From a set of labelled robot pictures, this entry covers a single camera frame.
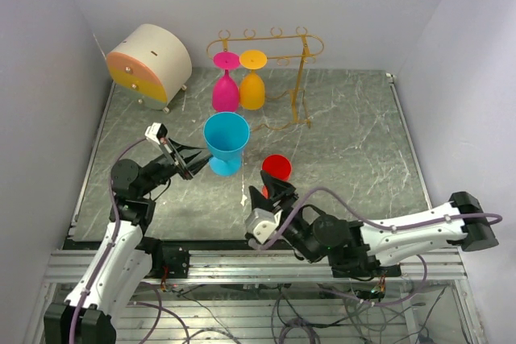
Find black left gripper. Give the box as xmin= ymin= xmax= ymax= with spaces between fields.
xmin=139 ymin=136 xmax=216 ymax=196

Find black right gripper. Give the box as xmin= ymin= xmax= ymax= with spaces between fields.
xmin=250 ymin=169 xmax=319 ymax=263

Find red wine glass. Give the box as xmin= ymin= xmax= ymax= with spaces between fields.
xmin=261 ymin=154 xmax=292 ymax=181

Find blue wine glass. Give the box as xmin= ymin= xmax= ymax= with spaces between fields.
xmin=203 ymin=112 xmax=251 ymax=176

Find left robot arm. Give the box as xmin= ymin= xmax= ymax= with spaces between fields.
xmin=44 ymin=135 xmax=211 ymax=343

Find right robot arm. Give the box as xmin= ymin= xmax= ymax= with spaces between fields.
xmin=245 ymin=172 xmax=502 ymax=279

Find pink wine glass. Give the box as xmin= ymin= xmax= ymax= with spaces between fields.
xmin=212 ymin=52 xmax=240 ymax=112

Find orange wine glass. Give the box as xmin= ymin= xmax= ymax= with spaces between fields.
xmin=239 ymin=50 xmax=268 ymax=110

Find round beige drawer cabinet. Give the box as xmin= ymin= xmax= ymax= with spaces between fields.
xmin=106 ymin=23 xmax=193 ymax=112

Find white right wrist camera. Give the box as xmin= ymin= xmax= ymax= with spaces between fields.
xmin=244 ymin=208 xmax=282 ymax=244

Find aluminium rail frame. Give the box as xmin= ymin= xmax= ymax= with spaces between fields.
xmin=23 ymin=73 xmax=491 ymax=344

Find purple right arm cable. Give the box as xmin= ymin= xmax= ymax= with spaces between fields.
xmin=248 ymin=186 xmax=504 ymax=251

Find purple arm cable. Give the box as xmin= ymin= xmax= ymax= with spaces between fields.
xmin=248 ymin=186 xmax=504 ymax=251
xmin=68 ymin=138 xmax=147 ymax=344

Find loose cables under frame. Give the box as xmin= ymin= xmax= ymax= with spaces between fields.
xmin=128 ymin=279 xmax=456 ymax=344

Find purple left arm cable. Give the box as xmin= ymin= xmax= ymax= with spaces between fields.
xmin=68 ymin=138 xmax=147 ymax=344

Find gold wire wine glass rack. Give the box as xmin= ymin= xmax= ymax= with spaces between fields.
xmin=206 ymin=27 xmax=325 ymax=131

